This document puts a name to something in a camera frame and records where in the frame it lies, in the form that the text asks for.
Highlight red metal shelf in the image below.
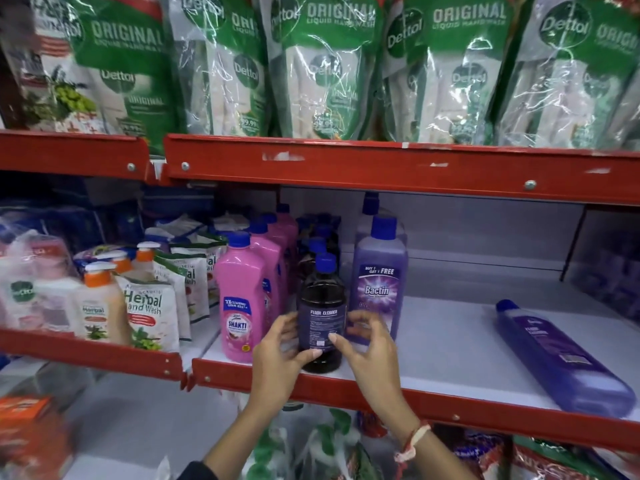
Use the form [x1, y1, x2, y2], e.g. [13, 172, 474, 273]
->
[162, 133, 640, 206]
[191, 252, 640, 453]
[0, 327, 185, 383]
[0, 129, 151, 183]

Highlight white wrapped hand wash pack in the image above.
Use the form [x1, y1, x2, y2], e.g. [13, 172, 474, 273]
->
[0, 230, 85, 336]

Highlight red white wrist thread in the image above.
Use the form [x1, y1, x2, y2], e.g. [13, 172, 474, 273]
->
[394, 421, 432, 464]

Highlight purple floor cleaner bottle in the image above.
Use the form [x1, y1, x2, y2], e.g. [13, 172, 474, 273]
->
[349, 215, 409, 346]
[495, 299, 637, 419]
[355, 192, 408, 245]

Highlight person's right hand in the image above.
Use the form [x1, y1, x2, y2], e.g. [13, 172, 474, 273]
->
[328, 310, 419, 438]

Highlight person's left hand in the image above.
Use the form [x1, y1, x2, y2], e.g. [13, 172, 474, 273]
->
[249, 312, 324, 411]

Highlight dark sleeve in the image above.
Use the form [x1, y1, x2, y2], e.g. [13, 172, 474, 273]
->
[176, 460, 221, 480]

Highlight person's right forearm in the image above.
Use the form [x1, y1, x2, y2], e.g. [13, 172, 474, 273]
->
[394, 422, 482, 480]

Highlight red packets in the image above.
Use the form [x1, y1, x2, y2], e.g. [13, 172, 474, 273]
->
[450, 427, 640, 480]

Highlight green hand wash refill pouch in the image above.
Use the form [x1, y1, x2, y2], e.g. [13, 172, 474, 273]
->
[166, 0, 273, 138]
[497, 0, 640, 150]
[381, 0, 527, 145]
[259, 0, 387, 141]
[67, 0, 180, 156]

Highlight dark floor cleaner bottle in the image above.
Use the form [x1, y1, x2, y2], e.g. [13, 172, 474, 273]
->
[299, 213, 342, 268]
[297, 253, 347, 374]
[298, 237, 328, 295]

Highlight purple wrapped packs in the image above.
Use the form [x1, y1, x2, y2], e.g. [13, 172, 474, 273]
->
[567, 210, 640, 323]

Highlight person's left forearm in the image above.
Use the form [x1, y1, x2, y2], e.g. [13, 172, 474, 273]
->
[202, 402, 289, 480]

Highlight black shelf bracket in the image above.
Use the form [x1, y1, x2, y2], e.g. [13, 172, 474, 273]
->
[559, 204, 590, 283]

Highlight blue wrapped packs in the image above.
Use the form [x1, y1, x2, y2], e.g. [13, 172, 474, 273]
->
[0, 185, 221, 258]

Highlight pink floor cleaner bottle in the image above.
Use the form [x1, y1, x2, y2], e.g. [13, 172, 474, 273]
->
[214, 231, 269, 364]
[247, 222, 287, 323]
[260, 213, 297, 300]
[275, 204, 300, 245]

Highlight orange cardboard box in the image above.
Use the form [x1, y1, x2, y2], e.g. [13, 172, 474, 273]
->
[0, 395, 75, 480]

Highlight white herbal refill pouch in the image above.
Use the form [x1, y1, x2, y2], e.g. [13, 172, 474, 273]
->
[0, 0, 108, 134]

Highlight white herbal hand wash pouch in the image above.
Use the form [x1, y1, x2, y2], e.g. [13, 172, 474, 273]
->
[115, 276, 181, 354]
[169, 241, 212, 324]
[151, 254, 195, 341]
[196, 234, 230, 309]

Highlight orange pump hand wash bottle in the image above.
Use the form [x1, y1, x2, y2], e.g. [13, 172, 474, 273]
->
[106, 250, 135, 276]
[79, 262, 130, 346]
[133, 242, 162, 283]

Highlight green white wrapped pouches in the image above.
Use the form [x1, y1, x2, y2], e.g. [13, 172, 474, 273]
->
[247, 402, 386, 480]

